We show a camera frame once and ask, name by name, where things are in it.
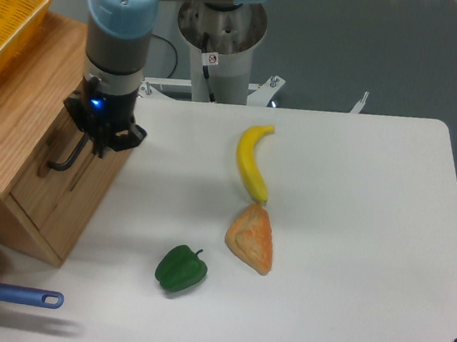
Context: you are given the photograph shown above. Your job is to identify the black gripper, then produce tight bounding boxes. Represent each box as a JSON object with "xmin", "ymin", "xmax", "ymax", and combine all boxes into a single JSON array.
[{"xmin": 63, "ymin": 77, "xmax": 147, "ymax": 158}]

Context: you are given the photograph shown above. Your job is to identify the wooden top drawer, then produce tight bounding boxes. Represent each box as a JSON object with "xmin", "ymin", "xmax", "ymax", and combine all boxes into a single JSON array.
[{"xmin": 4, "ymin": 111, "xmax": 131, "ymax": 265}]

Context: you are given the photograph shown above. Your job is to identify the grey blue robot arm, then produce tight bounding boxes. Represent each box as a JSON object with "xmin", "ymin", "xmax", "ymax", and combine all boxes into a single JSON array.
[{"xmin": 64, "ymin": 0, "xmax": 267, "ymax": 157}]

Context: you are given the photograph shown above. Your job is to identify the wooden drawer cabinet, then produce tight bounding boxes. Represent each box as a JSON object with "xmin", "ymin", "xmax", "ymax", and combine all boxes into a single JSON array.
[{"xmin": 0, "ymin": 4, "xmax": 147, "ymax": 276}]

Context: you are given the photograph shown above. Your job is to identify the yellow banana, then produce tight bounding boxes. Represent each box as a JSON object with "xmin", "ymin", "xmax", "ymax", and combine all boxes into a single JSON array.
[{"xmin": 236, "ymin": 124, "xmax": 275, "ymax": 205}]

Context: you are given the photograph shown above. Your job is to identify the green bell pepper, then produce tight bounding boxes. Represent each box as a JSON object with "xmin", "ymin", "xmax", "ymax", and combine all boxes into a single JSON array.
[{"xmin": 154, "ymin": 244, "xmax": 208, "ymax": 293}]

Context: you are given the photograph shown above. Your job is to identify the triangular pastry bread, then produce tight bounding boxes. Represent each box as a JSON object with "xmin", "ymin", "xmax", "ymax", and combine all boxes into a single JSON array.
[{"xmin": 224, "ymin": 203, "xmax": 273, "ymax": 276}]

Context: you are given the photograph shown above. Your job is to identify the black cable loop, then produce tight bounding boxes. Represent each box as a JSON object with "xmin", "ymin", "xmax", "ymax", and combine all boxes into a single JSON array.
[{"xmin": 144, "ymin": 34, "xmax": 181, "ymax": 81}]

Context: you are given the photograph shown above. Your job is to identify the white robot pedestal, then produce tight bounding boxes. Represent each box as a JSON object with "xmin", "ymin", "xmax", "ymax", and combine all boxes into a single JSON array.
[{"xmin": 178, "ymin": 2, "xmax": 268, "ymax": 105}]

